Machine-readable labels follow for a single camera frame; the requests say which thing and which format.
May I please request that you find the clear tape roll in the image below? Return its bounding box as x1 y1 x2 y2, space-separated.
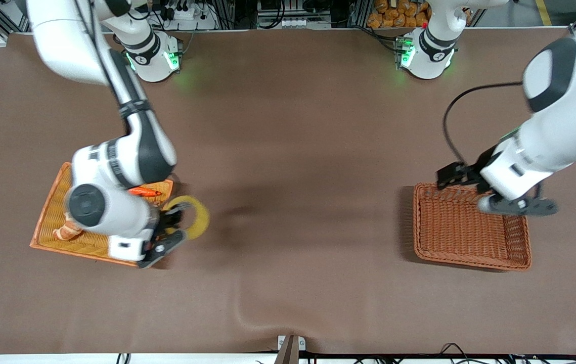
163 195 211 241

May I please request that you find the toy croissant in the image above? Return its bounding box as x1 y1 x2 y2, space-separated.
53 212 84 241

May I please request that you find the brown wicker basket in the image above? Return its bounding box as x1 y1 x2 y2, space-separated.
413 183 532 272

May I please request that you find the yellow wicker tray orange rim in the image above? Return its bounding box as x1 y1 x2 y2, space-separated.
30 162 173 269

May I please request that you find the pile of orange bread rolls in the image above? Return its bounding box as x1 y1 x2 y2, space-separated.
367 0 433 29

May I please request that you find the white power strip with plugs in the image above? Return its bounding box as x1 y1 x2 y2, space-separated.
161 0 218 31

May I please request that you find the long white power strip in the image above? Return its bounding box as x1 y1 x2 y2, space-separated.
256 17 332 29

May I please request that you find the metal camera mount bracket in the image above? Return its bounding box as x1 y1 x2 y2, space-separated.
277 335 306 364

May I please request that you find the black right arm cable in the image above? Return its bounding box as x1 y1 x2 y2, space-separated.
74 0 139 118

